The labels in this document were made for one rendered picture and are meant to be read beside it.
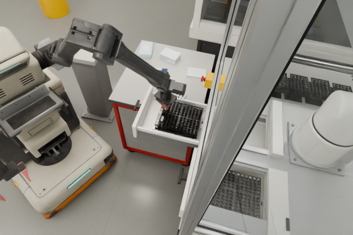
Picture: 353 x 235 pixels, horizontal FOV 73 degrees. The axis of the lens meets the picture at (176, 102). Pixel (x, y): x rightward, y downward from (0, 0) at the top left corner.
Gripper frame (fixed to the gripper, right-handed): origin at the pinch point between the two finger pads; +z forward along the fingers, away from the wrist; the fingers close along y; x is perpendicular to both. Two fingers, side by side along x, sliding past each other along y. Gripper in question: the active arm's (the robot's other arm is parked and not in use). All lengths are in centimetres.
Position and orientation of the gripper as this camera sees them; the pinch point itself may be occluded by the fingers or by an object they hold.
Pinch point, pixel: (166, 106)
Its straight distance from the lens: 127.7
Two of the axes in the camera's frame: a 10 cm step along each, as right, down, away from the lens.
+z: -0.1, 6.1, 7.9
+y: -8.0, -4.8, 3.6
